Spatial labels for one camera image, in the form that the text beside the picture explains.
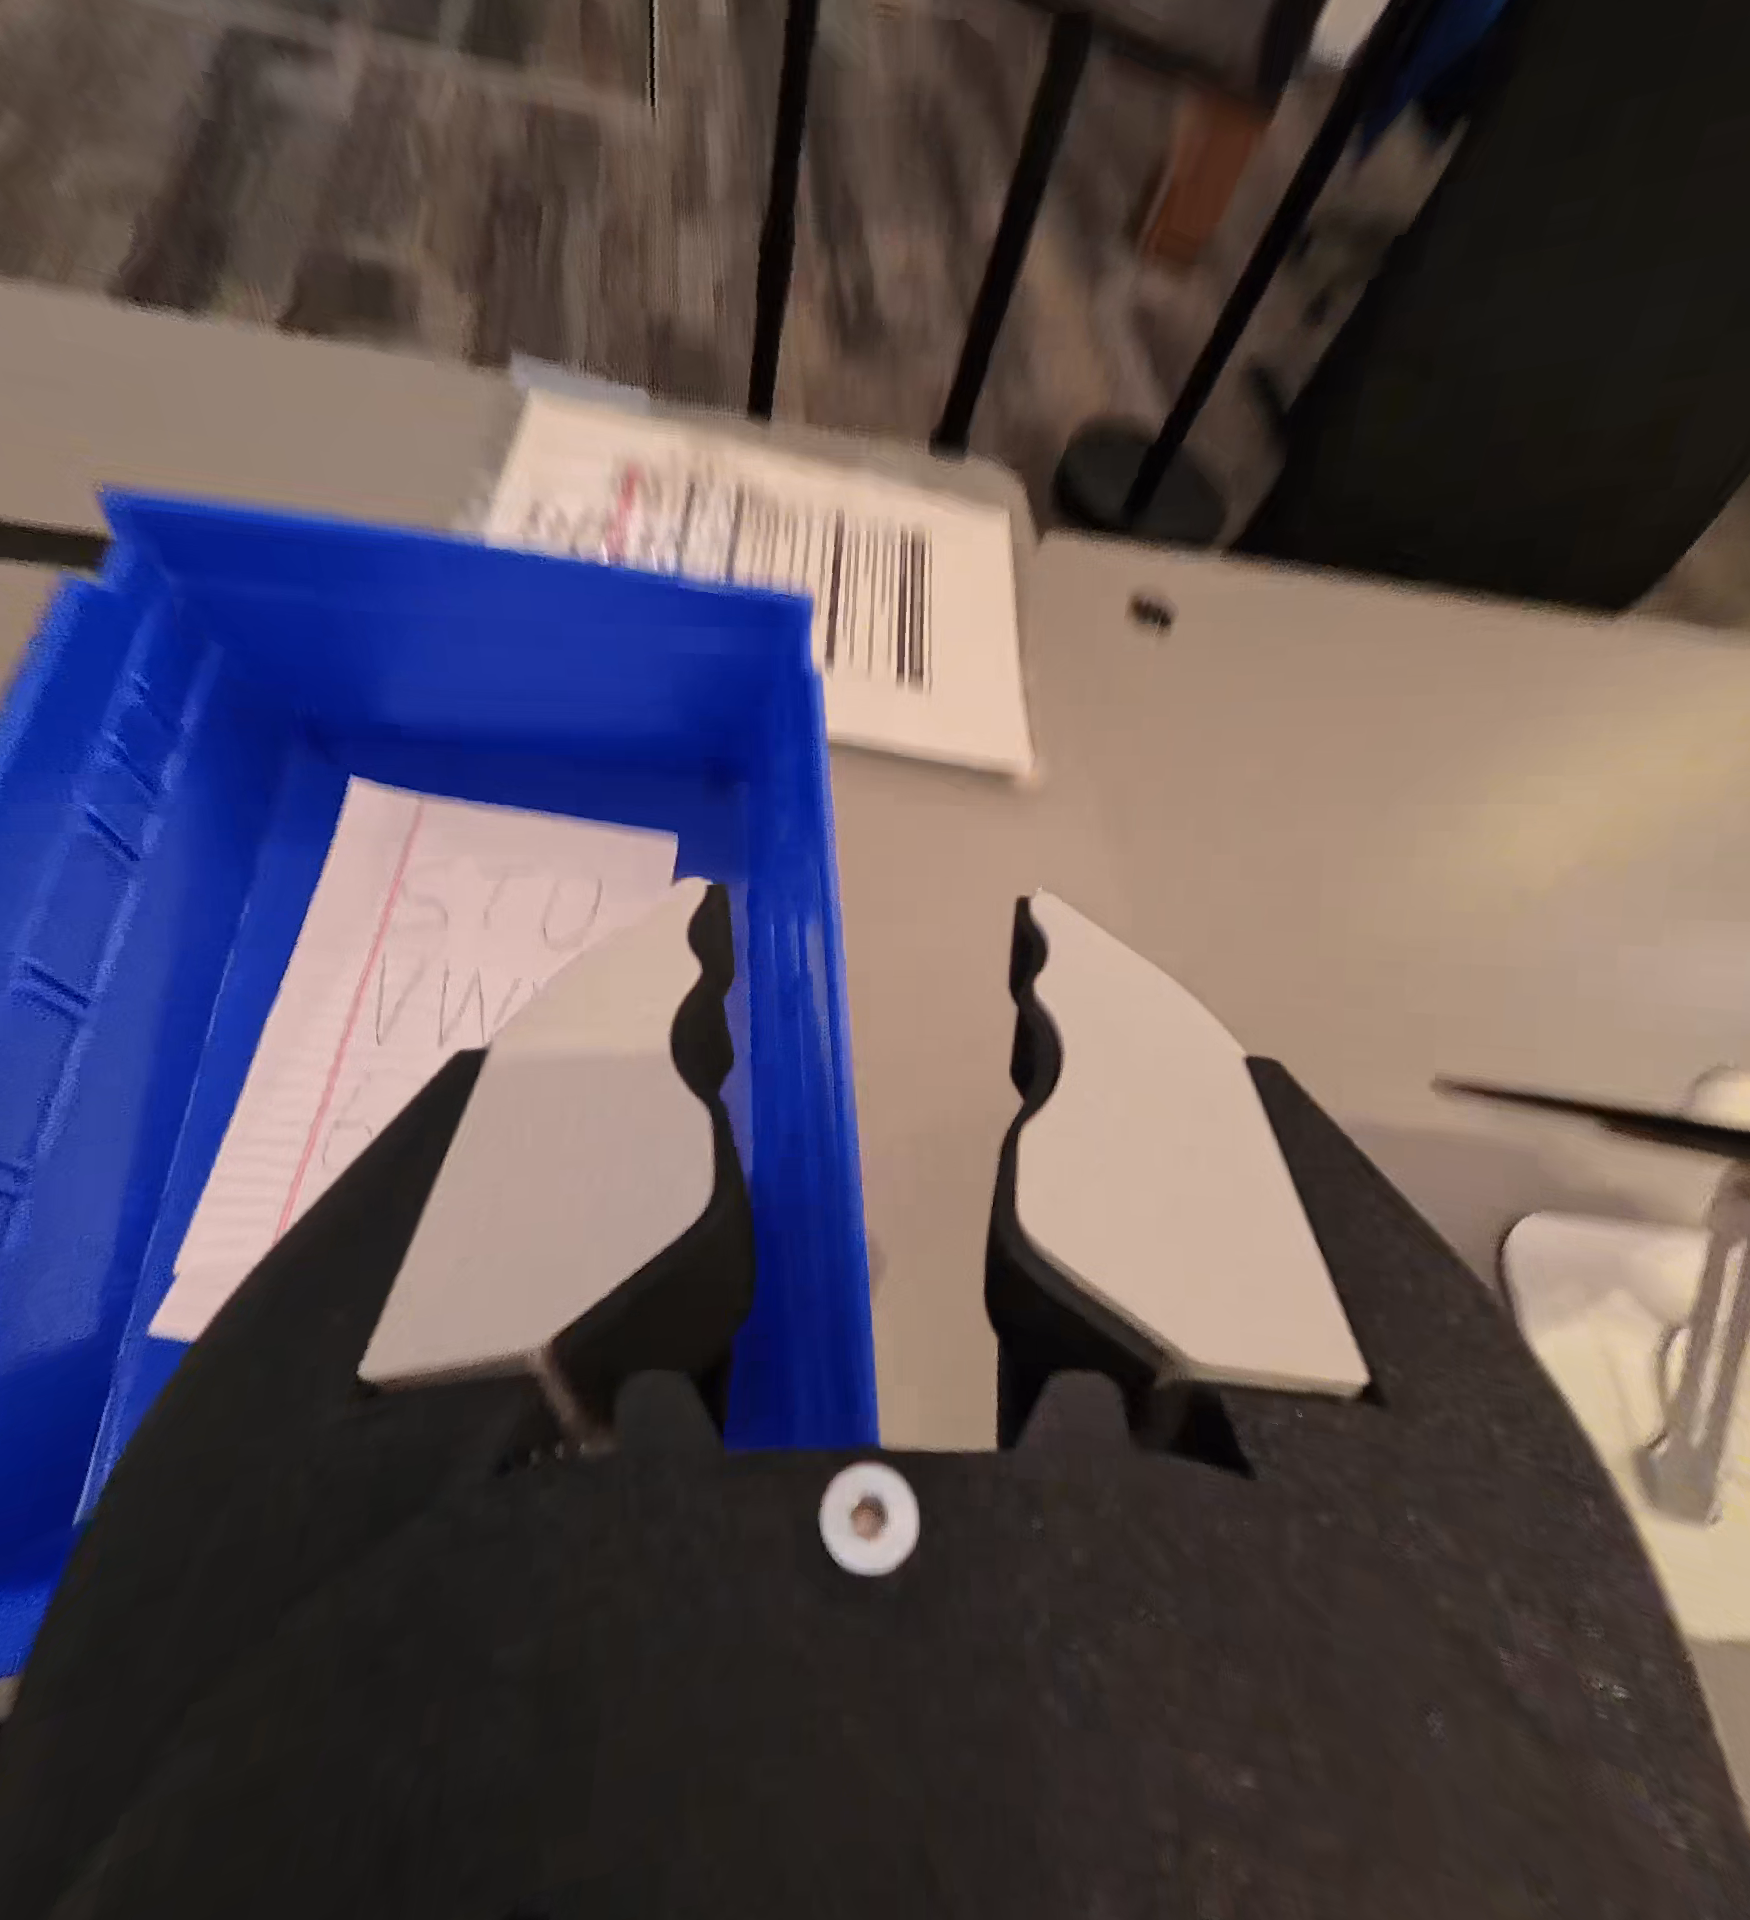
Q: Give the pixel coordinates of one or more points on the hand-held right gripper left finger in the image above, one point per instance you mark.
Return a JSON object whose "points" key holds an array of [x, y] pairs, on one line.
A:
{"points": [[560, 1186]]}

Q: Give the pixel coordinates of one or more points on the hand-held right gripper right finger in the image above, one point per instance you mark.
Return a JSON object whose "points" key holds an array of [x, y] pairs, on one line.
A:
{"points": [[1176, 1198]]}

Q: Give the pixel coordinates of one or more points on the blue plastic bin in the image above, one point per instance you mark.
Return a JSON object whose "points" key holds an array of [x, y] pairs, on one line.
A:
{"points": [[65, 902]]}

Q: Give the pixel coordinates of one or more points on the written lined paper sheet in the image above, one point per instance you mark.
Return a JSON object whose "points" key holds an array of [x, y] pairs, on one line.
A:
{"points": [[365, 1021]]}

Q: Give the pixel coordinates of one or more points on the instruction board on white stand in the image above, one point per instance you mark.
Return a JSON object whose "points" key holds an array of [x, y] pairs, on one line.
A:
{"points": [[1595, 1322]]}

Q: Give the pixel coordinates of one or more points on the white printed paper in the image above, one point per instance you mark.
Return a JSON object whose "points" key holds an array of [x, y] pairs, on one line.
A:
{"points": [[948, 707]]}

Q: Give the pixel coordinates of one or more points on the black round-base stand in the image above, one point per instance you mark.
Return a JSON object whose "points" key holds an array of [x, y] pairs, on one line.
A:
{"points": [[1135, 489]]}

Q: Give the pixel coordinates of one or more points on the large black panel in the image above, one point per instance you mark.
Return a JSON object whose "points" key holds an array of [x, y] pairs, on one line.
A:
{"points": [[1564, 301]]}

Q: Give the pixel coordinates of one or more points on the blue hanging cloth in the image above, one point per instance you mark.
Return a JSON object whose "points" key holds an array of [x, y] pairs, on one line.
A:
{"points": [[1431, 60]]}

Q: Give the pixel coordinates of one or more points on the wooden post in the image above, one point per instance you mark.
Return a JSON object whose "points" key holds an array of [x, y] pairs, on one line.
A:
{"points": [[1207, 179]]}

